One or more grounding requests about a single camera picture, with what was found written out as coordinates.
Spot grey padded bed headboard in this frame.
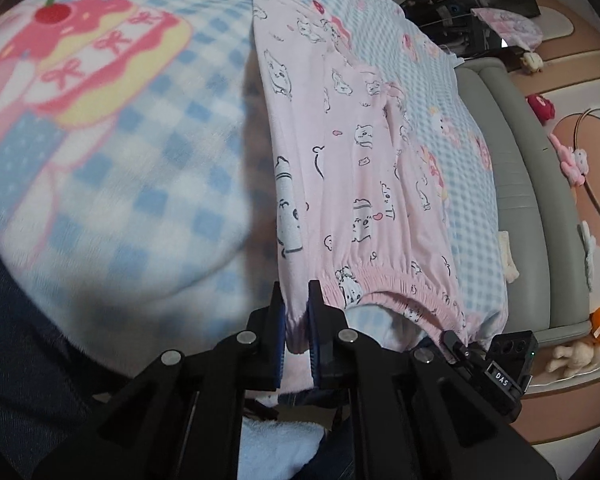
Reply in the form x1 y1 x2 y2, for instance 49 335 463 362
452 56 595 347

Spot light blue fluffy cloth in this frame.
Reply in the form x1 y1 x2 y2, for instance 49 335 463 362
239 412 333 480

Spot white plush bow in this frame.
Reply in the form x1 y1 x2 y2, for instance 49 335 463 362
577 220 600 294

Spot cream fluffy headband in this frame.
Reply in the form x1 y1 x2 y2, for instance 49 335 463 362
497 230 522 284

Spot pink outline print pajama pants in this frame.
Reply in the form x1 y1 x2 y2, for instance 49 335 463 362
252 0 468 392

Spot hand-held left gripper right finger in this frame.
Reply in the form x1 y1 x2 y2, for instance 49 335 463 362
307 280 556 480

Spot beige plush bunny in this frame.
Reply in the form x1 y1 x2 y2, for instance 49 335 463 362
545 335 600 379

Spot blue checkered cartoon cat blanket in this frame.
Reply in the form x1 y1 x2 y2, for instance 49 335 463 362
0 0 512 361

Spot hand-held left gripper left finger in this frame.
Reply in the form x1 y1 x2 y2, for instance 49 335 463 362
32 282 286 480

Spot round wall ring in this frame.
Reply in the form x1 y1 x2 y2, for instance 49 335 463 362
572 107 600 237

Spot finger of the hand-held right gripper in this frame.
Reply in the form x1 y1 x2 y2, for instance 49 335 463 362
440 330 481 364

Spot red plush toy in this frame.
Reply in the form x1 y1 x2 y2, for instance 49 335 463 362
526 93 556 124

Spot pink white plush toy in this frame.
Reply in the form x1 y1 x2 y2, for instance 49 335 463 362
550 132 590 189

